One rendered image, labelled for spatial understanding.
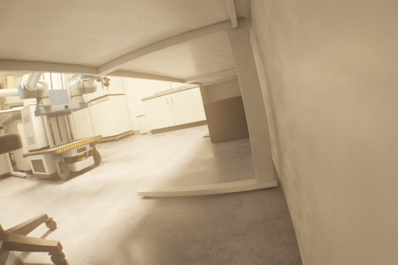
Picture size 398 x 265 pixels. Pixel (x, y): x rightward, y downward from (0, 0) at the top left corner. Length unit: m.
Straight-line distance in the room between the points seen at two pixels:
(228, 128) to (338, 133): 1.66
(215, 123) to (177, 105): 1.71
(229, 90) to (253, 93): 3.10
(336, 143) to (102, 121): 4.31
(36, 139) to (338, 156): 2.28
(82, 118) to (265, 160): 4.58
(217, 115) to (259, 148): 1.10
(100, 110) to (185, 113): 1.98
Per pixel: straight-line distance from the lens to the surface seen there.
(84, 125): 4.94
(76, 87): 2.27
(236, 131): 1.83
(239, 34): 0.78
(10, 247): 0.88
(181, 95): 3.42
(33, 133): 2.30
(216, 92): 3.86
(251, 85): 0.74
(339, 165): 0.22
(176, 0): 0.57
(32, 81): 1.84
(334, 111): 0.21
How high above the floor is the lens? 0.43
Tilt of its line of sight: 4 degrees down
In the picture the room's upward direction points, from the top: 12 degrees counter-clockwise
